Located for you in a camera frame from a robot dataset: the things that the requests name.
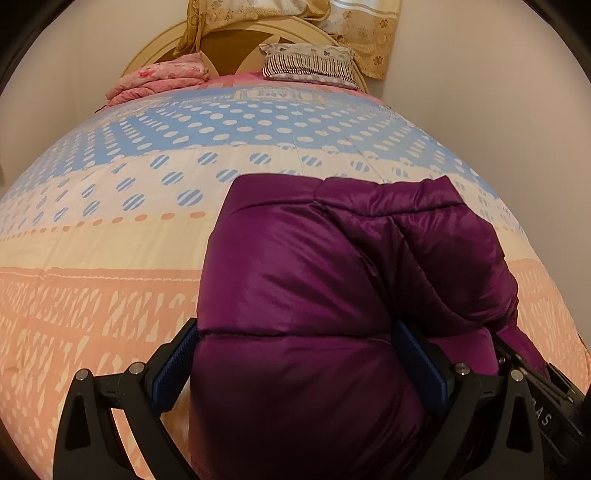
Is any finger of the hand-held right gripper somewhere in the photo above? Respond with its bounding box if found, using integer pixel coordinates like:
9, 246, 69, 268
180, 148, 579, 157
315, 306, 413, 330
494, 339, 527, 374

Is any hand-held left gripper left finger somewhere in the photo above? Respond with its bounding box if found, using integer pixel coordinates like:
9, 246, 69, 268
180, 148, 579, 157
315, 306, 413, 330
53, 318, 201, 480

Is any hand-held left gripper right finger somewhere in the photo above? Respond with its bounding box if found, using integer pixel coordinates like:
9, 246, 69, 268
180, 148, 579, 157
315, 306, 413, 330
392, 318, 548, 480

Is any purple puffer jacket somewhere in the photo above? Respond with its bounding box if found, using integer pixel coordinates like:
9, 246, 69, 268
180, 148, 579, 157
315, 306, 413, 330
187, 173, 548, 480

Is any polka dot bedspread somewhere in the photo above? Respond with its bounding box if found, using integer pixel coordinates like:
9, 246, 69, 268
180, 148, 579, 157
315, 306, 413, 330
0, 76, 591, 480

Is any pink folded blanket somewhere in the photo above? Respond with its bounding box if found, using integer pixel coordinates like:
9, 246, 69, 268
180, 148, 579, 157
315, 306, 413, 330
105, 52, 211, 103

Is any pink bed sheet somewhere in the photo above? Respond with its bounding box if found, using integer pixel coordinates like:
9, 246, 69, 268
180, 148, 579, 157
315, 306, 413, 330
203, 69, 384, 100

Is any cream wooden headboard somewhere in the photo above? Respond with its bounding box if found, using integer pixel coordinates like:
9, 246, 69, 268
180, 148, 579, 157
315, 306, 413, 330
121, 21, 370, 93

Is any striped pillow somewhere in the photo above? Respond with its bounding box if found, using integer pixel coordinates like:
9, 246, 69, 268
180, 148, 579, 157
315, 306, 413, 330
260, 43, 360, 88

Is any beige patterned curtain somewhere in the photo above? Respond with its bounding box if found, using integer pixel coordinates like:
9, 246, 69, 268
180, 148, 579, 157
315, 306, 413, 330
174, 0, 402, 81

